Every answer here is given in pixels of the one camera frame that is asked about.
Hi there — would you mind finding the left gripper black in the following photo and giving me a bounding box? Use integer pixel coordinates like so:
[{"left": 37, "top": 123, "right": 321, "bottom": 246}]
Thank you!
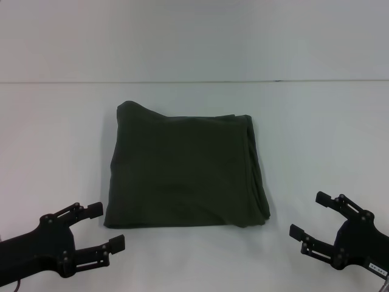
[{"left": 0, "top": 201, "right": 126, "bottom": 287}]

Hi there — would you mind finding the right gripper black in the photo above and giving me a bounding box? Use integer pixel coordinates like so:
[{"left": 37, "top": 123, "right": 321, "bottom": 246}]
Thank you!
[{"left": 289, "top": 190, "right": 389, "bottom": 277}]

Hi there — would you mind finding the dark green t-shirt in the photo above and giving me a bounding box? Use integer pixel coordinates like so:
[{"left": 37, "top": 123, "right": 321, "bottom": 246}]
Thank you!
[{"left": 103, "top": 100, "right": 271, "bottom": 229}]

